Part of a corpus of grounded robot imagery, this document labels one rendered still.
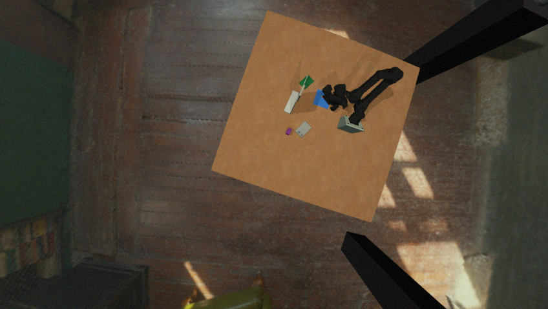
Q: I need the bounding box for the blue flat square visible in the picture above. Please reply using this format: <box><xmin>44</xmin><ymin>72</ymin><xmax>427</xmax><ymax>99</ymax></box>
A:
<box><xmin>313</xmin><ymin>89</ymin><xmax>329</xmax><ymax>109</ymax></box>

